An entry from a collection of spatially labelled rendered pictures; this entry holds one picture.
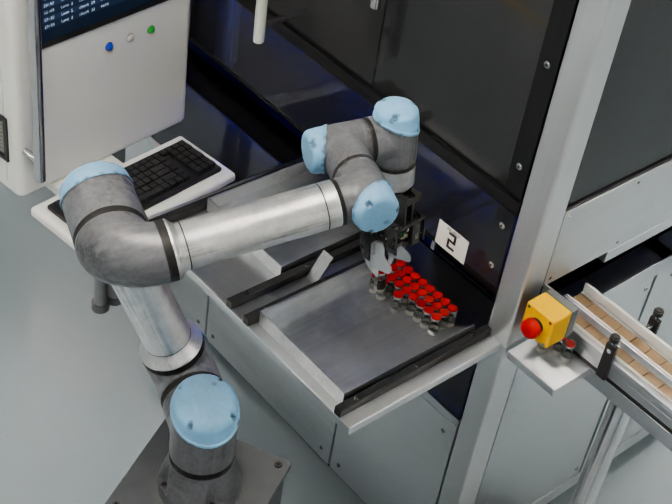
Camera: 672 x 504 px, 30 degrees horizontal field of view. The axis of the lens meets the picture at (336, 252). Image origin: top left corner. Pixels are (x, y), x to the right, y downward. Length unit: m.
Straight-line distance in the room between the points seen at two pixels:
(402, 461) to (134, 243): 1.32
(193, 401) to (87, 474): 1.23
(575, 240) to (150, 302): 0.86
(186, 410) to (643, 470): 1.80
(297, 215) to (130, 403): 1.70
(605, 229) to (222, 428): 0.89
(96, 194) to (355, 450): 1.41
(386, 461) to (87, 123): 1.06
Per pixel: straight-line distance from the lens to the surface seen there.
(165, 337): 2.16
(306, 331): 2.48
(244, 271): 2.60
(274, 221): 1.88
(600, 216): 2.50
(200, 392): 2.16
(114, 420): 3.47
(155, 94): 3.00
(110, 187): 1.94
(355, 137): 2.01
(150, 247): 1.85
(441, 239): 2.55
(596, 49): 2.13
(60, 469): 3.37
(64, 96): 2.80
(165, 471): 2.28
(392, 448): 3.01
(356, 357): 2.45
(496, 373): 2.59
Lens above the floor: 2.61
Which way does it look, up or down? 40 degrees down
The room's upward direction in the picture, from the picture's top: 9 degrees clockwise
